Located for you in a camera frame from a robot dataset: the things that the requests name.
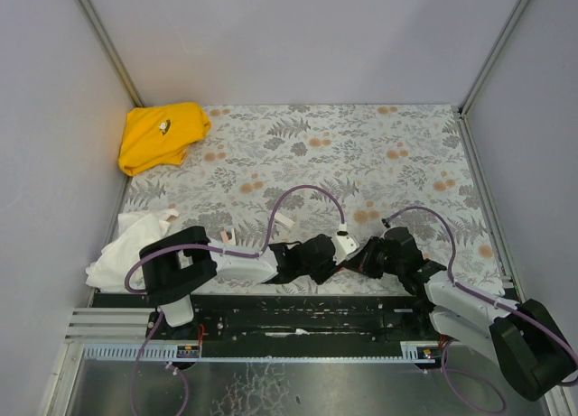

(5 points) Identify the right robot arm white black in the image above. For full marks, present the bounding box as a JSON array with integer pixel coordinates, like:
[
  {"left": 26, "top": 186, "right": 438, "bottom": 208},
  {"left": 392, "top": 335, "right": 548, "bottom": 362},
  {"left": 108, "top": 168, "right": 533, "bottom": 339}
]
[{"left": 350, "top": 227, "right": 577, "bottom": 401}]

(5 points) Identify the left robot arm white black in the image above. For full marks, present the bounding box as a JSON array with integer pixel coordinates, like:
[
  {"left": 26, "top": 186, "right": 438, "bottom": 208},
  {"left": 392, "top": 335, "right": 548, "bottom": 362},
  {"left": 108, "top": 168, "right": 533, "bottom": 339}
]
[{"left": 125, "top": 224, "right": 359, "bottom": 328}]

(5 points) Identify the floral patterned table mat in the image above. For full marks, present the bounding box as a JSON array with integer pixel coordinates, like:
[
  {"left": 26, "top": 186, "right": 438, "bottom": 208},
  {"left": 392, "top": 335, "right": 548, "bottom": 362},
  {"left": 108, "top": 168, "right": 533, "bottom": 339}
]
[{"left": 124, "top": 105, "right": 503, "bottom": 294}]

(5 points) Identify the white crumpled cloth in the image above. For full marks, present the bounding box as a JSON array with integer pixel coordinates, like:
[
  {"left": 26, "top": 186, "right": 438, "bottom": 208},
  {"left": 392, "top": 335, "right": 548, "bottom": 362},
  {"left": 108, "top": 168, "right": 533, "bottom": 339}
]
[{"left": 86, "top": 208, "right": 180, "bottom": 293}]

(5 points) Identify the yellow folded cloth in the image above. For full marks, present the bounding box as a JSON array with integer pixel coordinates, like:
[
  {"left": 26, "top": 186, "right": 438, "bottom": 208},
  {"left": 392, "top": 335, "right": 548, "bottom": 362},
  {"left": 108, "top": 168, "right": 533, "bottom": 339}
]
[{"left": 117, "top": 102, "right": 211, "bottom": 177}]

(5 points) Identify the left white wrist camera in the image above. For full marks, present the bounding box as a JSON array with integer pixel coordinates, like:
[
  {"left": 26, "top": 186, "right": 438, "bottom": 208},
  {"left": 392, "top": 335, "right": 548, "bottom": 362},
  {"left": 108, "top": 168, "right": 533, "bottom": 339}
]
[{"left": 332, "top": 230, "right": 359, "bottom": 262}]

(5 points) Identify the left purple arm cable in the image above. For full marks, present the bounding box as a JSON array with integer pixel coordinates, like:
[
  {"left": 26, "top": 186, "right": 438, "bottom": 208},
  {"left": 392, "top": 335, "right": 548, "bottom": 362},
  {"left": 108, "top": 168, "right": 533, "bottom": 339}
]
[{"left": 124, "top": 184, "right": 347, "bottom": 294}]

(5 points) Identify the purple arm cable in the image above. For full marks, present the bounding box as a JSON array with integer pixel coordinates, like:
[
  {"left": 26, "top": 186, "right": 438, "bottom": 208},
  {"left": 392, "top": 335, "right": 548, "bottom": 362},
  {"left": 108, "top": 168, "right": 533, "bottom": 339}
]
[
  {"left": 124, "top": 184, "right": 347, "bottom": 294},
  {"left": 382, "top": 207, "right": 578, "bottom": 385}
]

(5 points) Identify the white slotted cable duct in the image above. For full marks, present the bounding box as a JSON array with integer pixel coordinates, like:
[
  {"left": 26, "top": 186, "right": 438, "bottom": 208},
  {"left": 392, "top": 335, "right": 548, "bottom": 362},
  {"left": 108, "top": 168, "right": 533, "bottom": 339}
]
[{"left": 83, "top": 344, "right": 436, "bottom": 366}]

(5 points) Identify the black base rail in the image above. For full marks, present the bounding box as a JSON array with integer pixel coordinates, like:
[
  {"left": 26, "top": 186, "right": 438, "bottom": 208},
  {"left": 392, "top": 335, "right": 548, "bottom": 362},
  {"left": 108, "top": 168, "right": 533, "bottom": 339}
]
[{"left": 144, "top": 291, "right": 466, "bottom": 345}]

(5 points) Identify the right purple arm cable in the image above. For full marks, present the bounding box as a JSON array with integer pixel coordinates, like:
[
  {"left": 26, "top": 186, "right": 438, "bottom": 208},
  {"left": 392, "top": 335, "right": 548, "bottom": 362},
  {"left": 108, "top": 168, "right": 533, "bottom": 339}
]
[{"left": 382, "top": 207, "right": 578, "bottom": 385}]

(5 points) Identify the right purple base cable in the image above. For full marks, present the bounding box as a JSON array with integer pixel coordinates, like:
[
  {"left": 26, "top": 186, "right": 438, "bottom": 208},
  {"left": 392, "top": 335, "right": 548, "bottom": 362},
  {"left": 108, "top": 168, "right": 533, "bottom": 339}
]
[{"left": 440, "top": 334, "right": 508, "bottom": 413}]

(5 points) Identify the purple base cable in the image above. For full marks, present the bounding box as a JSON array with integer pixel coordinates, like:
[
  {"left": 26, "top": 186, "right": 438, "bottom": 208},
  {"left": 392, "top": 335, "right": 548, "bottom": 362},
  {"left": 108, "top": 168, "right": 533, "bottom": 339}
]
[
  {"left": 129, "top": 311, "right": 191, "bottom": 416},
  {"left": 440, "top": 334, "right": 508, "bottom": 413}
]

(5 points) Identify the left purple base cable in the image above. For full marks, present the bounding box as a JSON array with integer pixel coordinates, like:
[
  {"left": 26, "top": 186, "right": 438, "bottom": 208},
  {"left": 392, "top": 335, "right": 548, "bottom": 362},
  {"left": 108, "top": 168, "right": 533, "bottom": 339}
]
[{"left": 129, "top": 311, "right": 191, "bottom": 416}]

